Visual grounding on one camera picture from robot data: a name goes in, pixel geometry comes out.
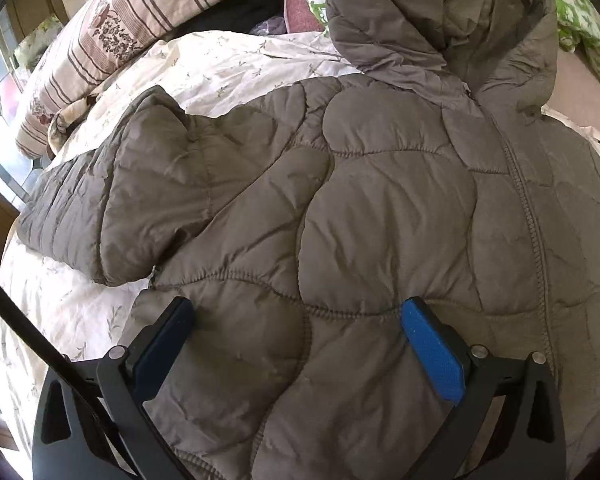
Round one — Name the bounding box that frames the olive quilted hooded jacket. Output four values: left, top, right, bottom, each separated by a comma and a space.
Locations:
18, 0, 600, 479

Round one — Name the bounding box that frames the white floral bed quilt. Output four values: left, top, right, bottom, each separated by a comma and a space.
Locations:
0, 30, 353, 456

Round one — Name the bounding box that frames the pink bed sheet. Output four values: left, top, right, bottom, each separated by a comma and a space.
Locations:
547, 49, 600, 132

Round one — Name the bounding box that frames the stained glass window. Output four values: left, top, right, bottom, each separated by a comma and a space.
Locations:
0, 9, 50, 209

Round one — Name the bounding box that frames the striped floral pillow at window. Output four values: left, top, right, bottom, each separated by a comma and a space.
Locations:
15, 0, 222, 159

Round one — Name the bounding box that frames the black garment behind pillows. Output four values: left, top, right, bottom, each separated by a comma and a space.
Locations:
162, 0, 284, 42

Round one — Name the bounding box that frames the black cable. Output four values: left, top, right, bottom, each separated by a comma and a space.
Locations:
0, 261, 131, 480

